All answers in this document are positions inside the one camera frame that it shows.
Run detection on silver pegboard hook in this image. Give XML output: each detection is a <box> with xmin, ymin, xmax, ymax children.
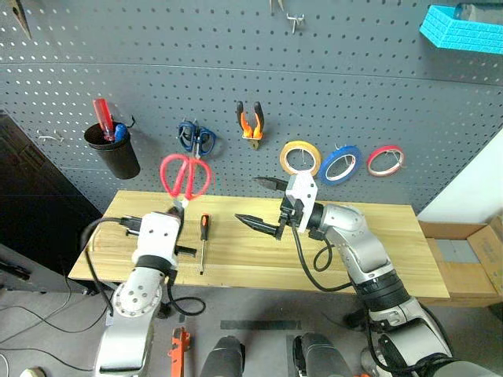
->
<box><xmin>285</xmin><ymin>12</ymin><xmax>307</xmax><ymax>35</ymax></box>

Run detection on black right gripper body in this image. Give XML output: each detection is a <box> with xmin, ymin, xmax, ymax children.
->
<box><xmin>274</xmin><ymin>195</ymin><xmax>307</xmax><ymax>240</ymax></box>

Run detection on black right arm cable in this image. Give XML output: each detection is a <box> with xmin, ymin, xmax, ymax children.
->
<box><xmin>290</xmin><ymin>223</ymin><xmax>357</xmax><ymax>294</ymax></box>

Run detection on pointed metal tweezers tip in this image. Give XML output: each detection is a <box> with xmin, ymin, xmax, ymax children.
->
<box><xmin>6</xmin><ymin>0</ymin><xmax>34</xmax><ymax>40</ymax></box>

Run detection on orange tool on floor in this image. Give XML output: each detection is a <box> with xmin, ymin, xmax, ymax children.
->
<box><xmin>168</xmin><ymin>326</ymin><xmax>193</xmax><ymax>377</ymax></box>

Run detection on red handled scissors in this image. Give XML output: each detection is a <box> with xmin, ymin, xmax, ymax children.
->
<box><xmin>159</xmin><ymin>153</ymin><xmax>214</xmax><ymax>212</ymax></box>

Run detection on cyan plastic basket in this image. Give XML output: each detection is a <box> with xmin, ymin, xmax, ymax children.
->
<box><xmin>418</xmin><ymin>3</ymin><xmax>503</xmax><ymax>57</ymax></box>

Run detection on open cardboard box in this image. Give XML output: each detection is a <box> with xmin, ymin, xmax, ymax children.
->
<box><xmin>417</xmin><ymin>214</ymin><xmax>503</xmax><ymax>308</ymax></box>

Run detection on black cabinet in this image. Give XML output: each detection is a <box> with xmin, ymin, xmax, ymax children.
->
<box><xmin>0</xmin><ymin>111</ymin><xmax>105</xmax><ymax>295</ymax></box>

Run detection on red tape roll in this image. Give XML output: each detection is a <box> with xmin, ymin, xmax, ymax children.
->
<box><xmin>366</xmin><ymin>145</ymin><xmax>406</xmax><ymax>178</ymax></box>

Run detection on yellow tape roll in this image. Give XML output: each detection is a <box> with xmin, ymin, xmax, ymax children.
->
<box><xmin>279</xmin><ymin>141</ymin><xmax>322</xmax><ymax>177</ymax></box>

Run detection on blue tape roll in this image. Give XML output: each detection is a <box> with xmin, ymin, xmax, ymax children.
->
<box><xmin>318</xmin><ymin>145</ymin><xmax>364</xmax><ymax>187</ymax></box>

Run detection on blue handled scissors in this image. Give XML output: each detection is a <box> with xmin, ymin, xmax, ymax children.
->
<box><xmin>176</xmin><ymin>120</ymin><xmax>218</xmax><ymax>160</ymax></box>

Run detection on white wire pegboard hook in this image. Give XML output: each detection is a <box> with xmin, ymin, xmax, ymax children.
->
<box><xmin>36</xmin><ymin>128</ymin><xmax>65</xmax><ymax>143</ymax></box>

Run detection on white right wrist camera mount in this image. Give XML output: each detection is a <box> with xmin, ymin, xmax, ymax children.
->
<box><xmin>284</xmin><ymin>170</ymin><xmax>319</xmax><ymax>233</ymax></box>

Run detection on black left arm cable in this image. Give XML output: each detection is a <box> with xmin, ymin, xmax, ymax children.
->
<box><xmin>81</xmin><ymin>216</ymin><xmax>127</xmax><ymax>320</ymax></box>

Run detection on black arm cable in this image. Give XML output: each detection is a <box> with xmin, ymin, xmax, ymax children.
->
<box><xmin>290</xmin><ymin>223</ymin><xmax>357</xmax><ymax>294</ymax></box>
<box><xmin>81</xmin><ymin>216</ymin><xmax>127</xmax><ymax>320</ymax></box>

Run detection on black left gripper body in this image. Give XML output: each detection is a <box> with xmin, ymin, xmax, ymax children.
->
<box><xmin>120</xmin><ymin>214</ymin><xmax>197</xmax><ymax>259</ymax></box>

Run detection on red handled screwdriver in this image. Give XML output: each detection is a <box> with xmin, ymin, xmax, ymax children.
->
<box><xmin>92</xmin><ymin>98</ymin><xmax>116</xmax><ymax>143</ymax></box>

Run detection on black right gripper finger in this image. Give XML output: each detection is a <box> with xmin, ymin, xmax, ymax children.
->
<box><xmin>233</xmin><ymin>212</ymin><xmax>282</xmax><ymax>239</ymax></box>
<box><xmin>252</xmin><ymin>176</ymin><xmax>291</xmax><ymax>196</ymax></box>

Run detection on orange black handled screwdriver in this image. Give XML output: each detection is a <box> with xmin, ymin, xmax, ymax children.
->
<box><xmin>197</xmin><ymin>212</ymin><xmax>212</xmax><ymax>276</ymax></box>

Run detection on dark rounded shape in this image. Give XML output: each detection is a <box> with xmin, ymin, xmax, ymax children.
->
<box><xmin>200</xmin><ymin>335</ymin><xmax>247</xmax><ymax>377</ymax></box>
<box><xmin>292</xmin><ymin>332</ymin><xmax>355</xmax><ymax>377</ymax></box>

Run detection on black looped cable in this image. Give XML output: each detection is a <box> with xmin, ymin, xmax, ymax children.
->
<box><xmin>163</xmin><ymin>270</ymin><xmax>207</xmax><ymax>316</ymax></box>

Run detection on thin black floor cable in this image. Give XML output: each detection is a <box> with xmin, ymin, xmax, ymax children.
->
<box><xmin>0</xmin><ymin>279</ymin><xmax>109</xmax><ymax>335</ymax></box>

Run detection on orange black pliers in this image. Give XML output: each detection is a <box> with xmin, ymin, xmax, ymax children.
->
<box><xmin>235</xmin><ymin>100</ymin><xmax>266</xmax><ymax>152</ymax></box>

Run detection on black pen cup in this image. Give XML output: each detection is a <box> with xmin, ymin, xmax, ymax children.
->
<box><xmin>83</xmin><ymin>121</ymin><xmax>142</xmax><ymax>181</ymax></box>

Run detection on grey metal pegboard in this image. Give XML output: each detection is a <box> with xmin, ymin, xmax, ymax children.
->
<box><xmin>0</xmin><ymin>0</ymin><xmax>503</xmax><ymax>221</ymax></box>

